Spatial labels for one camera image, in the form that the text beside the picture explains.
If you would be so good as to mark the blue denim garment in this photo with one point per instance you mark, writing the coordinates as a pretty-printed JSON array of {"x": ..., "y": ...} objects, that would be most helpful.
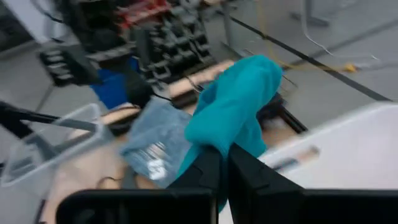
[{"x": 155, "y": 137}]

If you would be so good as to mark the clear plastic bin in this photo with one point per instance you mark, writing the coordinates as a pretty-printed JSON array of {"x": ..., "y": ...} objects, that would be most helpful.
[{"x": 104, "y": 133}]

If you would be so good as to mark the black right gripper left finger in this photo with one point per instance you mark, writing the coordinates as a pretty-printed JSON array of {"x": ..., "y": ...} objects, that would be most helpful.
[{"x": 186, "y": 202}]

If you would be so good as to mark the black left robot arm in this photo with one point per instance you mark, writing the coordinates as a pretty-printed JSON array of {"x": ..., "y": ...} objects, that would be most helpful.
[{"x": 140, "y": 90}]

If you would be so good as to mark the blue box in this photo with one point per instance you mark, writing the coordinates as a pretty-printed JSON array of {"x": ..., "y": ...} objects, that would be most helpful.
[{"x": 109, "y": 90}]

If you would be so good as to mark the grey floor stand base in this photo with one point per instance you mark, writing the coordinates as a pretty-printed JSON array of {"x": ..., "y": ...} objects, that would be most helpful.
[{"x": 311, "y": 20}]

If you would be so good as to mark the black parts bin rack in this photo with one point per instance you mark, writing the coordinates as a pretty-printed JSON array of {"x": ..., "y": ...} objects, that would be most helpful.
[{"x": 180, "y": 40}]

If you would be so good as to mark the teal cloth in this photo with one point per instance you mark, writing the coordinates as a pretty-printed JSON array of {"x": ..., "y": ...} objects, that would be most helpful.
[{"x": 230, "y": 105}]

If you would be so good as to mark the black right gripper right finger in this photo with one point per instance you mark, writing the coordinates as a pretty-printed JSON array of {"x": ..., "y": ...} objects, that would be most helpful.
[{"x": 264, "y": 199}]

